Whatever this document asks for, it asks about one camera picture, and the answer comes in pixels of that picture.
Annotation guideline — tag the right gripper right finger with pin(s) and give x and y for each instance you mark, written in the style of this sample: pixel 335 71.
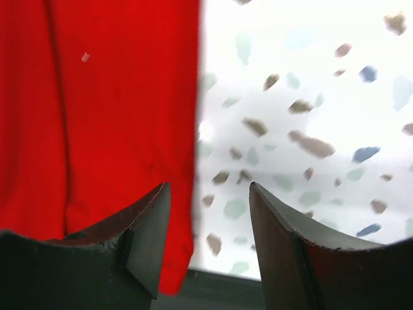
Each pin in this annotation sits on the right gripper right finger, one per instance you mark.
pixel 307 265

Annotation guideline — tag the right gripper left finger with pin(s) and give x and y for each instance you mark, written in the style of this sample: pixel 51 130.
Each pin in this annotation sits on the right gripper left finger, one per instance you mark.
pixel 113 264

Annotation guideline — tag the red t shirt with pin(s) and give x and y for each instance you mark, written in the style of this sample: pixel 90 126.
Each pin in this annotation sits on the red t shirt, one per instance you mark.
pixel 98 106

